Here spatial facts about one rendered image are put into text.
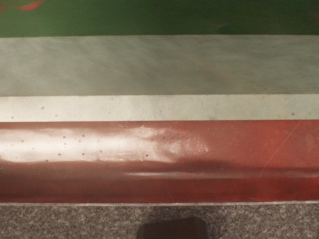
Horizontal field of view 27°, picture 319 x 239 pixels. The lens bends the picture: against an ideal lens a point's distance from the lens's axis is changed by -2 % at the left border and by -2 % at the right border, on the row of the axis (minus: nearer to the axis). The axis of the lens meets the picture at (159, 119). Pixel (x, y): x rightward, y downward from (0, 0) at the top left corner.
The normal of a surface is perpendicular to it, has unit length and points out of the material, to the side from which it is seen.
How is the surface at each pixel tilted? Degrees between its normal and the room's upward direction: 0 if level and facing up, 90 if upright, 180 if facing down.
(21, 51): 90
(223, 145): 0
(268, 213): 0
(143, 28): 90
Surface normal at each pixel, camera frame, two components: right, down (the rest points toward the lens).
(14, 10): -0.01, -0.92
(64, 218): -0.01, 0.39
